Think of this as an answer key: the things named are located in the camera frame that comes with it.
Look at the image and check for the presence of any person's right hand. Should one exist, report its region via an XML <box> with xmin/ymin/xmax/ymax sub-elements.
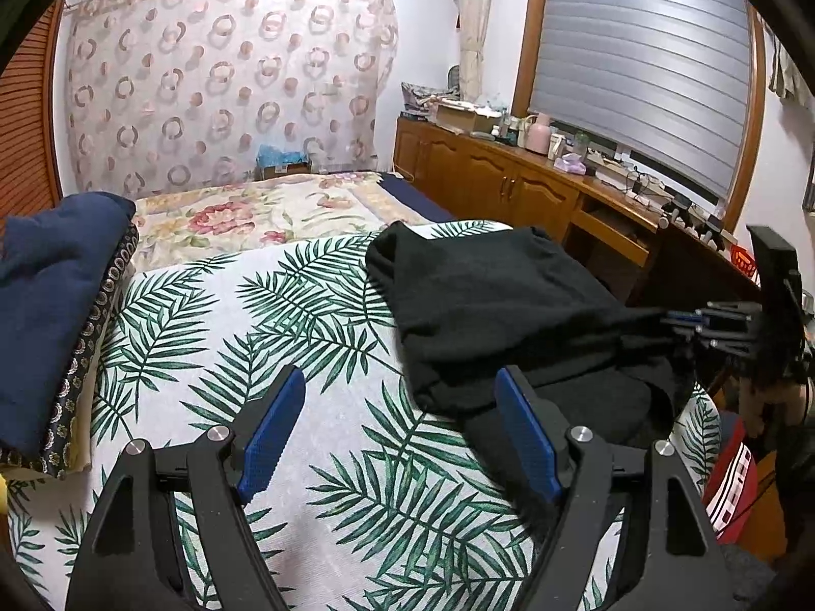
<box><xmin>739</xmin><ymin>378</ymin><xmax>815</xmax><ymax>443</ymax></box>

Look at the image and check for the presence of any wooden louvre door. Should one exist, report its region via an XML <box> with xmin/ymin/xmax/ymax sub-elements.
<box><xmin>0</xmin><ymin>3</ymin><xmax>66</xmax><ymax>220</ymax></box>

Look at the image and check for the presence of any beige window curtain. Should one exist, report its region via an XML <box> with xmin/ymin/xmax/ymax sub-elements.
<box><xmin>457</xmin><ymin>0</ymin><xmax>499</xmax><ymax>104</ymax></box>

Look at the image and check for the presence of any circle-print curtain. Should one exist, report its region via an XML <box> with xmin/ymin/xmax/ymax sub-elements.
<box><xmin>64</xmin><ymin>0</ymin><xmax>400</xmax><ymax>200</ymax></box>

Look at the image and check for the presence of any dark ring-patterned folded cloth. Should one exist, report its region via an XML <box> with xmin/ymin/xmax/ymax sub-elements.
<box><xmin>0</xmin><ymin>223</ymin><xmax>141</xmax><ymax>480</ymax></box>

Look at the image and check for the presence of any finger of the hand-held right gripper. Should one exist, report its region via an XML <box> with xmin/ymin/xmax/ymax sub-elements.
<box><xmin>661</xmin><ymin>301</ymin><xmax>764</xmax><ymax>332</ymax></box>
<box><xmin>673</xmin><ymin>324</ymin><xmax>762</xmax><ymax>358</ymax></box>

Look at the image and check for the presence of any patterned fabric bag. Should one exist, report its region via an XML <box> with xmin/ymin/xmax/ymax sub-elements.
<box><xmin>400</xmin><ymin>80</ymin><xmax>450</xmax><ymax>121</ymax></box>

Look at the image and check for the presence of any cream folded cloth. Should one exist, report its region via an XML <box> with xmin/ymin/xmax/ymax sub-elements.
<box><xmin>67</xmin><ymin>350</ymin><xmax>106</xmax><ymax>475</ymax></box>

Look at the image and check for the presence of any grey window blind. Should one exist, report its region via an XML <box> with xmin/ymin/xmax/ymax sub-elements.
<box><xmin>527</xmin><ymin>0</ymin><xmax>757</xmax><ymax>203</ymax></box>

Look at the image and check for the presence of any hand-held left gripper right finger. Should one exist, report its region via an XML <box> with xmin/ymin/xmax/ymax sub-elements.
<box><xmin>494</xmin><ymin>365</ymin><xmax>745</xmax><ymax>611</ymax></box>

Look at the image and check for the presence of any pink jug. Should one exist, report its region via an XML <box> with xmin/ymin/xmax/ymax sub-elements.
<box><xmin>525</xmin><ymin>113</ymin><xmax>552</xmax><ymax>155</ymax></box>

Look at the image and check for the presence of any black printed t-shirt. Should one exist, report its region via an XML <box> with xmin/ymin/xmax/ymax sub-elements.
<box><xmin>365</xmin><ymin>220</ymin><xmax>700</xmax><ymax>443</ymax></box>

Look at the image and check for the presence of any leaf-print bed sheet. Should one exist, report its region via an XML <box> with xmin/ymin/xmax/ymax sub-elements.
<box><xmin>5</xmin><ymin>219</ymin><xmax>725</xmax><ymax>611</ymax></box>

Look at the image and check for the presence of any floral blanket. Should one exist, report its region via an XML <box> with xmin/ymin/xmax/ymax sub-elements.
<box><xmin>130</xmin><ymin>172</ymin><xmax>422</xmax><ymax>272</ymax></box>

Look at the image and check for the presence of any navy blue folded blanket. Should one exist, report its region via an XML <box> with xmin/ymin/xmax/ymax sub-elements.
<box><xmin>0</xmin><ymin>192</ymin><xmax>137</xmax><ymax>457</ymax></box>

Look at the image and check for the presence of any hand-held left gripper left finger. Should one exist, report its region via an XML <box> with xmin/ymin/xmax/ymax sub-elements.
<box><xmin>64</xmin><ymin>366</ymin><xmax>308</xmax><ymax>611</ymax></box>

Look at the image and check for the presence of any navy blue cloth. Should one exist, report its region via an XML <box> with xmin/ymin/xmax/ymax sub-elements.
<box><xmin>377</xmin><ymin>174</ymin><xmax>454</xmax><ymax>223</ymax></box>

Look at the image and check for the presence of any hanging pale garment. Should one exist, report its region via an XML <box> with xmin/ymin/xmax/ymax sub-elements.
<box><xmin>766</xmin><ymin>31</ymin><xmax>815</xmax><ymax>104</ymax></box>

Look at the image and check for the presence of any wooden cabinet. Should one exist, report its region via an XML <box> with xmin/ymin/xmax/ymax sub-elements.
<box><xmin>393</xmin><ymin>116</ymin><xmax>765</xmax><ymax>332</ymax></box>

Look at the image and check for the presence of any blue plastic bag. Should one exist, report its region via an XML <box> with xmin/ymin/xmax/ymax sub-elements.
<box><xmin>256</xmin><ymin>145</ymin><xmax>311</xmax><ymax>180</ymax></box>

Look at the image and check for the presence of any red striped bag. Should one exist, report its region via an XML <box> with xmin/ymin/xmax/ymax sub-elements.
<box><xmin>702</xmin><ymin>421</ymin><xmax>760</xmax><ymax>539</ymax></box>

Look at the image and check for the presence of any cardboard box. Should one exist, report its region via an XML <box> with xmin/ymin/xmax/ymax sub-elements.
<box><xmin>434</xmin><ymin>102</ymin><xmax>505</xmax><ymax>136</ymax></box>

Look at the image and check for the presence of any red basket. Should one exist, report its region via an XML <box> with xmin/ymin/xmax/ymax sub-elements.
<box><xmin>727</xmin><ymin>243</ymin><xmax>763</xmax><ymax>277</ymax></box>

